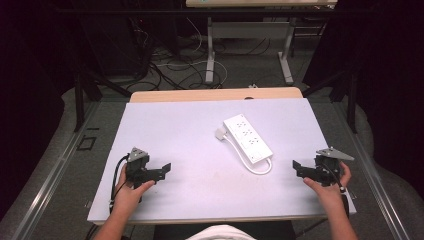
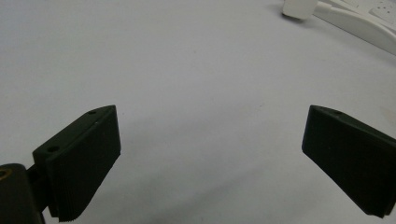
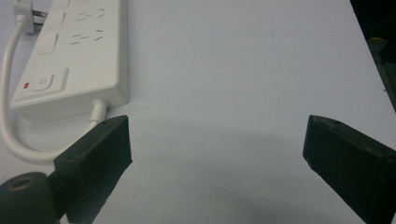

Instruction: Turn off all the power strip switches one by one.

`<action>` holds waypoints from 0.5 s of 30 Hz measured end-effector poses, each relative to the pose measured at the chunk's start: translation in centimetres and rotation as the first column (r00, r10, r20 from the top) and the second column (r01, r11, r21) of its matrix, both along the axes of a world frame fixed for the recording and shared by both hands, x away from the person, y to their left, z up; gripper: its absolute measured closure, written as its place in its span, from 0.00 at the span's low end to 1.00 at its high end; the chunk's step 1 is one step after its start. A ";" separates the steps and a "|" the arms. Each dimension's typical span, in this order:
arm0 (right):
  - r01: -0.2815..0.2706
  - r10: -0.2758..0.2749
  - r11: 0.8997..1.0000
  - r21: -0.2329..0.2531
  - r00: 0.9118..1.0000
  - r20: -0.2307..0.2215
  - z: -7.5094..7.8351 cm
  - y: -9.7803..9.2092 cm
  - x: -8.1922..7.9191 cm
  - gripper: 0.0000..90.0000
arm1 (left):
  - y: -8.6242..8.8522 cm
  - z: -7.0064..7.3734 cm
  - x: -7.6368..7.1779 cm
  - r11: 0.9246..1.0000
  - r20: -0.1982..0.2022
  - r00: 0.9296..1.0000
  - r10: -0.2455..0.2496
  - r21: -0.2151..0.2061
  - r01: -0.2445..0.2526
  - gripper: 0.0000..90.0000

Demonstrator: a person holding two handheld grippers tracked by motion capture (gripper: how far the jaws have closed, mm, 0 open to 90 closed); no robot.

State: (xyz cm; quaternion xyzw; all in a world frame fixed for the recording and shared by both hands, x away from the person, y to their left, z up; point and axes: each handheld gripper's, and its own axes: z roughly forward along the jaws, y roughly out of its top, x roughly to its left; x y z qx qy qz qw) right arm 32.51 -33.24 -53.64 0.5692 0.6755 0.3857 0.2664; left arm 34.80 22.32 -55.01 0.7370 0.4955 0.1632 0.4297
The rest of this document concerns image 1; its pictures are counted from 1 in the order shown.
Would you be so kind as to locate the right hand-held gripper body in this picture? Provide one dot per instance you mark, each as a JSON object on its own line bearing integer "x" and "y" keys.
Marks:
{"x": 330, "y": 166}

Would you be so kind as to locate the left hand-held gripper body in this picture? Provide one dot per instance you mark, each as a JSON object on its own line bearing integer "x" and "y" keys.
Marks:
{"x": 136, "y": 165}

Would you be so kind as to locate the person's right hand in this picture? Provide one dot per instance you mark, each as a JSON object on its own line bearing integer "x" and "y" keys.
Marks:
{"x": 328, "y": 193}

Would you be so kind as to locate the person's left hand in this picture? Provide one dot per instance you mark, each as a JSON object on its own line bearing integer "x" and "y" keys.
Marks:
{"x": 130, "y": 196}

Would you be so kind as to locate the white table mat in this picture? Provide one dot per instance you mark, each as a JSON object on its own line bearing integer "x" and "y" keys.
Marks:
{"x": 200, "y": 173}

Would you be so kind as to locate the white power strip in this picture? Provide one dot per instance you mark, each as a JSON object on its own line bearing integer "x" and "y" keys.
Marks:
{"x": 248, "y": 138}

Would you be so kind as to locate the white power plug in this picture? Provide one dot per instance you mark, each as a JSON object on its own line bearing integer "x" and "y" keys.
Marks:
{"x": 220, "y": 133}

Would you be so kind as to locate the black metal stand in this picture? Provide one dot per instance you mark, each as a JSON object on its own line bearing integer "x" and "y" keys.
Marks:
{"x": 350, "y": 100}
{"x": 80, "y": 100}

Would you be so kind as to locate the person's white clothing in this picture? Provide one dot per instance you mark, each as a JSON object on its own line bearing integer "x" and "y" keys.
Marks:
{"x": 221, "y": 233}

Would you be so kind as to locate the dark curtain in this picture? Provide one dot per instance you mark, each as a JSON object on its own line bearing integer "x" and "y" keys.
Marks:
{"x": 30, "y": 100}
{"x": 390, "y": 83}

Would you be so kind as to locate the white-framed desk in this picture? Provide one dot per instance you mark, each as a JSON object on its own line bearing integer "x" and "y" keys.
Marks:
{"x": 250, "y": 30}

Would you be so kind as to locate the metal floor rail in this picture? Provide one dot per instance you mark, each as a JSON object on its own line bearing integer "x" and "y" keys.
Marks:
{"x": 373, "y": 173}
{"x": 50, "y": 176}

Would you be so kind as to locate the black floor socket frame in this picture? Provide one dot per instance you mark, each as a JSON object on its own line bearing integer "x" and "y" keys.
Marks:
{"x": 86, "y": 143}

